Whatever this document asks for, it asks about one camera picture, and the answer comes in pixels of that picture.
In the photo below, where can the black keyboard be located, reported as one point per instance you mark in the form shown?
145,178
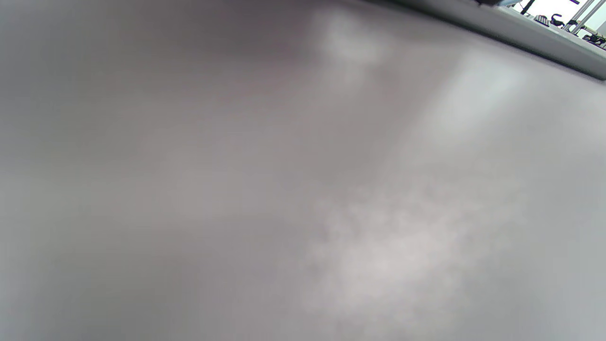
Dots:
542,20

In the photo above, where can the aluminium frame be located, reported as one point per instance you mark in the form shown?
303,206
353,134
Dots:
580,14

